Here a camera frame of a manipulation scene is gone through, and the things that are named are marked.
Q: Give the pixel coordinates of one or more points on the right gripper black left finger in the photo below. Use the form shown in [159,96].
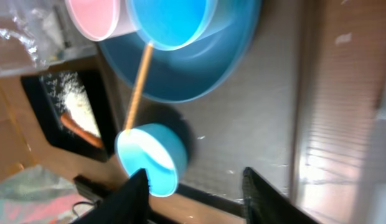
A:
[128,204]

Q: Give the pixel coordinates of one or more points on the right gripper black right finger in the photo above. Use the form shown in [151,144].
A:
[262,204]

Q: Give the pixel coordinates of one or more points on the orange carrot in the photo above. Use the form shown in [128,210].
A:
[70,124]

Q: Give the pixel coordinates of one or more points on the wooden chopstick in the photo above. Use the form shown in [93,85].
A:
[138,86]

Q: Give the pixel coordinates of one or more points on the pile of white rice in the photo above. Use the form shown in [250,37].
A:
[67,94]

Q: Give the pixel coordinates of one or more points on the grey dishwasher rack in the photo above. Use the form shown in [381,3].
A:
[371,198]

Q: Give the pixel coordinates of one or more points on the black waste tray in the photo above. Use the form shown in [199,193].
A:
[56,133]

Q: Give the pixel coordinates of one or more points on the brown plastic tray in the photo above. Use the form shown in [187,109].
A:
[249,120]

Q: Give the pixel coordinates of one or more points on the dark blue plate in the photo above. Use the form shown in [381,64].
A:
[190,72]

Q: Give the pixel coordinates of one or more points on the light blue cup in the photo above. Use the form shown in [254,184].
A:
[174,24]

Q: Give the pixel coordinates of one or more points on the pink cup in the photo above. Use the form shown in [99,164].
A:
[98,20]

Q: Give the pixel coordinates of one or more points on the clear plastic bin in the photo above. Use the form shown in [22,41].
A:
[37,34]

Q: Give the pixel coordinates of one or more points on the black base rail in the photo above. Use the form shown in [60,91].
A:
[188,205]

